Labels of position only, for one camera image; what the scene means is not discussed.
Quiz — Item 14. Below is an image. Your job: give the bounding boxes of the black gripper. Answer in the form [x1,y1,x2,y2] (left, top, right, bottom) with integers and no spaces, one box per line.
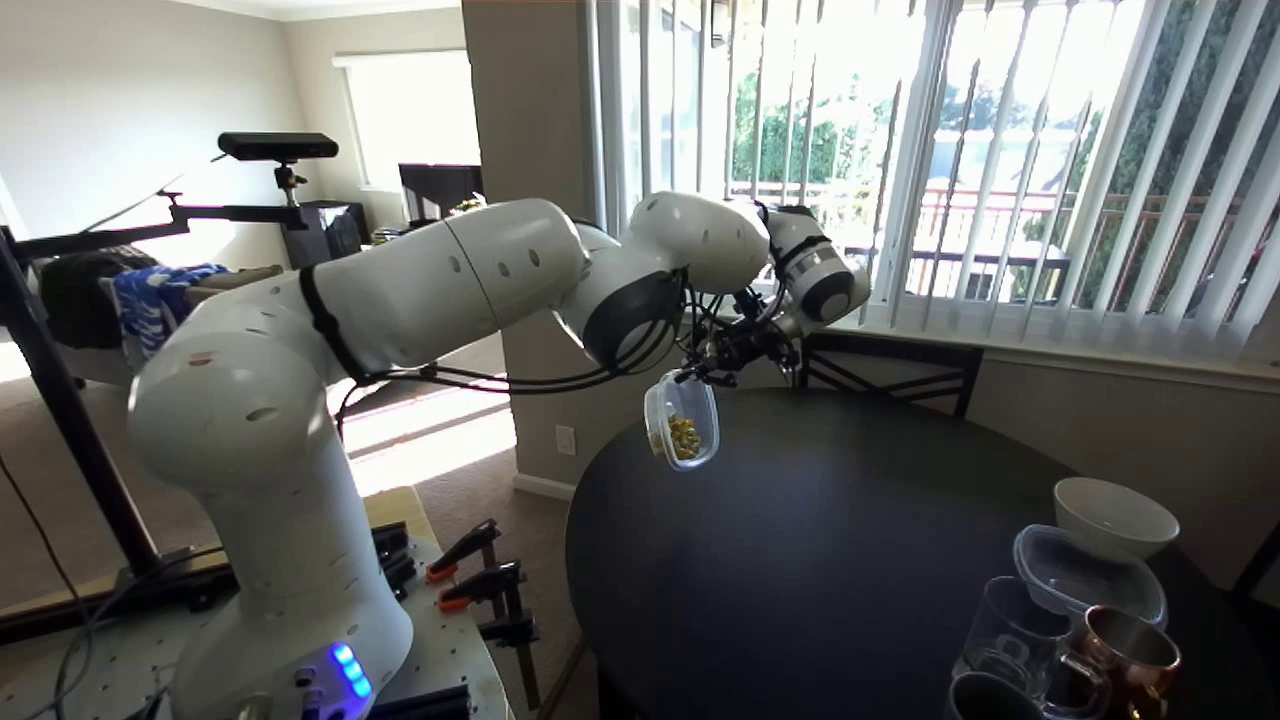
[683,293,809,395]

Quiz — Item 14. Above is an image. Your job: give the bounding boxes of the yellow candies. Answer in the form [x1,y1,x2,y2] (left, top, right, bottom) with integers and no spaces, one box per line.
[664,412,710,465]

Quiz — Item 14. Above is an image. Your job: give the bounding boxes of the clear plastic container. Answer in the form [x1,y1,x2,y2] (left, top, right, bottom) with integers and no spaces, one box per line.
[640,369,723,476]

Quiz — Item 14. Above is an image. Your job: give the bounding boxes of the black metal chair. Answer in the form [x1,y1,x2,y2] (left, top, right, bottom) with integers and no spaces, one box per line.
[796,329,987,425]

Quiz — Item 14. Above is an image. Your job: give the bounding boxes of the dark wooden furniture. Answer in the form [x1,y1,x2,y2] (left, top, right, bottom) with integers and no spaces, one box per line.
[395,160,487,226]

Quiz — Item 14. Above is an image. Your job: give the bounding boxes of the black clamp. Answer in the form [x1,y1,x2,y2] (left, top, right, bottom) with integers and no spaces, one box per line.
[367,520,422,599]

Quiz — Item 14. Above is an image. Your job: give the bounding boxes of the white vertical window blinds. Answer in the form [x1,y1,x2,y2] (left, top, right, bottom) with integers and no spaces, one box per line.
[587,0,1280,369]

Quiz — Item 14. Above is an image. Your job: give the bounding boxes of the crumpled clear plastic bag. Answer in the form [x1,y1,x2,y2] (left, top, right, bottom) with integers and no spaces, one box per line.
[950,573,1078,705]

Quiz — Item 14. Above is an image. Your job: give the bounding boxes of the white ceramic bowl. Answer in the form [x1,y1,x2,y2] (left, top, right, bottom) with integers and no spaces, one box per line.
[1048,473,1185,562]

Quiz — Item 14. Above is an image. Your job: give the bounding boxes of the copper metal mug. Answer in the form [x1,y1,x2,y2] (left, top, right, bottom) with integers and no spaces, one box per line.
[1059,599,1189,720]

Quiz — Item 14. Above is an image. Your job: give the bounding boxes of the blue patterned cloth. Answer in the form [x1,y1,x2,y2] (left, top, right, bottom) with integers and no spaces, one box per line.
[102,257,234,369]

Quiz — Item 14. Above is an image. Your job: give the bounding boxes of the black metal stand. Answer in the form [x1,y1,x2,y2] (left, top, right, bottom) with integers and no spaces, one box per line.
[0,222,243,649]

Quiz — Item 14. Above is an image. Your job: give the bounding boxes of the white robot mounting table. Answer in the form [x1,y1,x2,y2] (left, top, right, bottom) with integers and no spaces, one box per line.
[0,482,521,720]

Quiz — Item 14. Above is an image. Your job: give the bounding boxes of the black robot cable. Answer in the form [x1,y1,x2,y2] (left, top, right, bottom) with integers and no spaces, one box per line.
[331,349,699,405]

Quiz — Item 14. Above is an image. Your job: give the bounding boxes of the black bar camera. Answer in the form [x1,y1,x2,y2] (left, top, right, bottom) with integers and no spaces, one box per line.
[213,126,346,167]

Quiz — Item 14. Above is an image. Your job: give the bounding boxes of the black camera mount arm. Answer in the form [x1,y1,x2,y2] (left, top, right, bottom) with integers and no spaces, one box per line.
[10,154,374,270]

